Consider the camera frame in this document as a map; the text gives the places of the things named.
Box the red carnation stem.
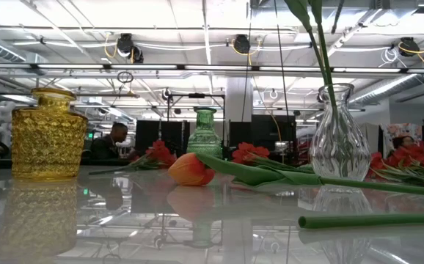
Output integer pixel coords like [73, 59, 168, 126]
[232, 142, 314, 174]

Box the orange artificial tulip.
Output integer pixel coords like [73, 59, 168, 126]
[167, 152, 424, 198]
[298, 212, 424, 230]

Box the red artificial flower bunch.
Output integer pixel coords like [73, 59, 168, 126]
[89, 139, 178, 176]
[368, 141, 424, 186]

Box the green glass vase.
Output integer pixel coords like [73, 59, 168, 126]
[186, 106, 223, 159]

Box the clear glass vase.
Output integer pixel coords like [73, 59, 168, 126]
[309, 83, 372, 182]

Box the yellow glass vase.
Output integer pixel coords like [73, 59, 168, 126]
[10, 87, 89, 180]

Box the black partition panel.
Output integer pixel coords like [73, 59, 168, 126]
[134, 120, 191, 155]
[228, 114, 297, 155]

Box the long LED light bar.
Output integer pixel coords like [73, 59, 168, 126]
[0, 62, 424, 74]

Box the person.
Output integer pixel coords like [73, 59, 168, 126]
[89, 122, 134, 161]
[391, 134, 418, 151]

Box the floral patterned cloth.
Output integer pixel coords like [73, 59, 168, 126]
[380, 123, 424, 155]

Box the white robot figure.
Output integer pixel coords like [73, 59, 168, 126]
[0, 100, 17, 147]

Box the yellow cable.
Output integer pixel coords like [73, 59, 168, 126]
[263, 106, 283, 143]

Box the black ceiling cable reel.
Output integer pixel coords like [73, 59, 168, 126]
[116, 32, 145, 64]
[233, 34, 252, 55]
[398, 36, 421, 58]

